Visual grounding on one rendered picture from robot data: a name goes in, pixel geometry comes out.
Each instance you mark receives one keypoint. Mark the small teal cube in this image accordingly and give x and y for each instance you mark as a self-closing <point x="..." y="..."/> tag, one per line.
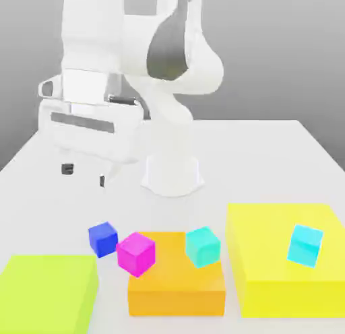
<point x="202" y="247"/>

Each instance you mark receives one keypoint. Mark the large lime box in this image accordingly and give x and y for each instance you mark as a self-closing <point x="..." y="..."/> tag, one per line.
<point x="45" y="293"/>

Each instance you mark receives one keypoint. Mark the small magenta cube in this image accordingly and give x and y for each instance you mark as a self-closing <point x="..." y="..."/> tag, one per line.
<point x="136" y="254"/>

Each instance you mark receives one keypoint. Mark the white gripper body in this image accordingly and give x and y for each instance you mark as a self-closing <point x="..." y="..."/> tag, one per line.
<point x="89" y="140"/>

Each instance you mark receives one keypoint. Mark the large orange box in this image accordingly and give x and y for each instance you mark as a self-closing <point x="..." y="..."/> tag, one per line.
<point x="175" y="288"/>

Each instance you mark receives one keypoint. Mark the small blue cube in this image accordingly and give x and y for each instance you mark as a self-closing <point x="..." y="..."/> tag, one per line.
<point x="102" y="239"/>

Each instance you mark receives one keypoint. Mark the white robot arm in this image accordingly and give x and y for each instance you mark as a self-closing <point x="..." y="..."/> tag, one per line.
<point x="107" y="43"/>

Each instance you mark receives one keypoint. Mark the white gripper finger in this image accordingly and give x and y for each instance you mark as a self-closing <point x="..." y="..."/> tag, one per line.
<point x="102" y="181"/>
<point x="67" y="169"/>

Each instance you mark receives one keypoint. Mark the large yellow box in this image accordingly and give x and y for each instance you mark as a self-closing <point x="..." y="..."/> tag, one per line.
<point x="275" y="261"/>

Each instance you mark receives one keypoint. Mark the small cyan cube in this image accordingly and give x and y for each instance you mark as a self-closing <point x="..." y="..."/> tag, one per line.
<point x="304" y="246"/>

